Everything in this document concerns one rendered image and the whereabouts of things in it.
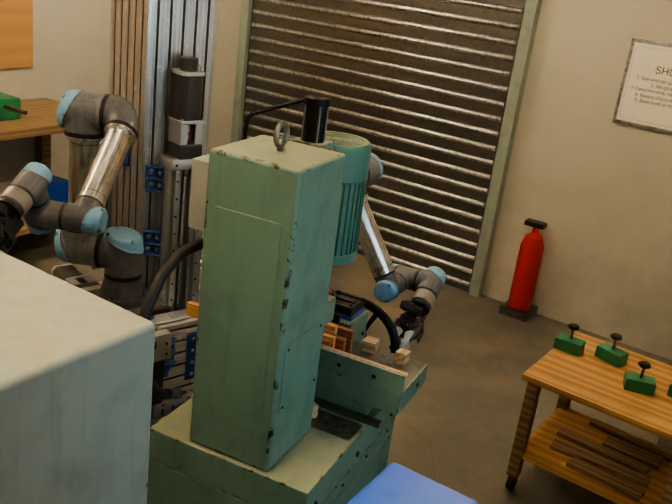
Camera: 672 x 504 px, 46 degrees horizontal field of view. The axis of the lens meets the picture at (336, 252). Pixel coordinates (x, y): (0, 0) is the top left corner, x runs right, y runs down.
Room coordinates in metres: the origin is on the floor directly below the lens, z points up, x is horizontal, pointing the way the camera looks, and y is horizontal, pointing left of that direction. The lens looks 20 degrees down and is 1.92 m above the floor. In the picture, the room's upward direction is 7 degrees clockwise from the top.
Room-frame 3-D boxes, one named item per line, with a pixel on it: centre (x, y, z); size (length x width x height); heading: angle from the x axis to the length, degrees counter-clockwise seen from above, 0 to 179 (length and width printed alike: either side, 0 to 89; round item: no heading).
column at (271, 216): (1.68, 0.15, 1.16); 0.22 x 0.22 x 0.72; 67
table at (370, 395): (2.05, 0.00, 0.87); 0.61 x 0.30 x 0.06; 67
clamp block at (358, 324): (2.13, -0.03, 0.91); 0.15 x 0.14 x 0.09; 67
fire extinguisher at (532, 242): (4.56, -1.17, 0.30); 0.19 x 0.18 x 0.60; 149
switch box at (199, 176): (1.71, 0.29, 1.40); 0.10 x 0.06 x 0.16; 157
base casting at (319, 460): (1.83, 0.08, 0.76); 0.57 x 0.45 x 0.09; 157
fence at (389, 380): (1.92, 0.06, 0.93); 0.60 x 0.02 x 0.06; 67
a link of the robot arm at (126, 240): (2.31, 0.66, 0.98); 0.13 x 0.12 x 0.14; 87
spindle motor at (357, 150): (1.94, 0.03, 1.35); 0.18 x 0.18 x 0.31
